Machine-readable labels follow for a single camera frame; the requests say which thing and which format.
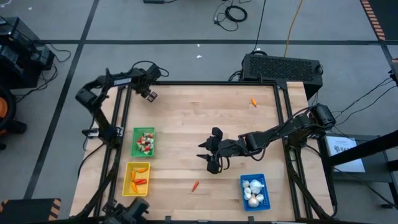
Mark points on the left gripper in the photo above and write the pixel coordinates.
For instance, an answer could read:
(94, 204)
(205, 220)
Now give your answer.
(147, 79)

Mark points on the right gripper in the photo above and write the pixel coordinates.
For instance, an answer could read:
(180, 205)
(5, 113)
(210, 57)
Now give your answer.
(227, 147)

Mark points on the large white toy garlic bulb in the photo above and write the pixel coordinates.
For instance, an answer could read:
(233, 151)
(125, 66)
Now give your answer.
(256, 186)

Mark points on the yellow plastic basket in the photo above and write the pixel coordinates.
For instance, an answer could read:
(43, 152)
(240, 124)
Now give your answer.
(144, 189)

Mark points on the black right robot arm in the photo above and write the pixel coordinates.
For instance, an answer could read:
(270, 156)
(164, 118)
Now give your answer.
(280, 126)

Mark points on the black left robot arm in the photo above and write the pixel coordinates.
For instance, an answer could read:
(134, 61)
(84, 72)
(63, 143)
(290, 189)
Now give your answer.
(85, 96)

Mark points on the green plastic basket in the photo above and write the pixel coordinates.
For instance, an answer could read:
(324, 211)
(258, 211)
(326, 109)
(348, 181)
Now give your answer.
(140, 130)

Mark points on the blue plastic basket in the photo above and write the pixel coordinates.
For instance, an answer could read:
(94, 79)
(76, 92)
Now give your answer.
(265, 189)

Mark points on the black mechanical device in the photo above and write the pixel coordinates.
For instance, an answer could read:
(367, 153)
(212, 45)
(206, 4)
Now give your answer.
(136, 207)

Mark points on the black floor box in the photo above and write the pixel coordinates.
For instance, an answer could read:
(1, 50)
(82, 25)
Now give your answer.
(154, 1)

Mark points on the black computer case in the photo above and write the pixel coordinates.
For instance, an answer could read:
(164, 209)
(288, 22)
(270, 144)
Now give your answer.
(280, 70)

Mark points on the white paper sheet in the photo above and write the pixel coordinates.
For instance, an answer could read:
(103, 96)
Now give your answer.
(345, 155)

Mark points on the black equipment cart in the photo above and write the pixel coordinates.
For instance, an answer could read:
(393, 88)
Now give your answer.
(18, 56)

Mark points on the black machine with orange hub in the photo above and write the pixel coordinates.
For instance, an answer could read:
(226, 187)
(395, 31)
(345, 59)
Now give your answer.
(2, 109)

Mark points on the black metal stand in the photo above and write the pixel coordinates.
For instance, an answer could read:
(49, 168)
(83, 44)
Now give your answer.
(373, 144)

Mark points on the black platform with hazard stripes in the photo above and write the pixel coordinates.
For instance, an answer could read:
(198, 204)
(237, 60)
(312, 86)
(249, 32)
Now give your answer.
(25, 213)

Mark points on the black mat with striped edge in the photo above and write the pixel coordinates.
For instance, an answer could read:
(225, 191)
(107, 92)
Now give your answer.
(390, 12)

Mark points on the black aluminium table frame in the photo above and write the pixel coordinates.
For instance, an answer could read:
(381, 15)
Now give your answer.
(202, 83)

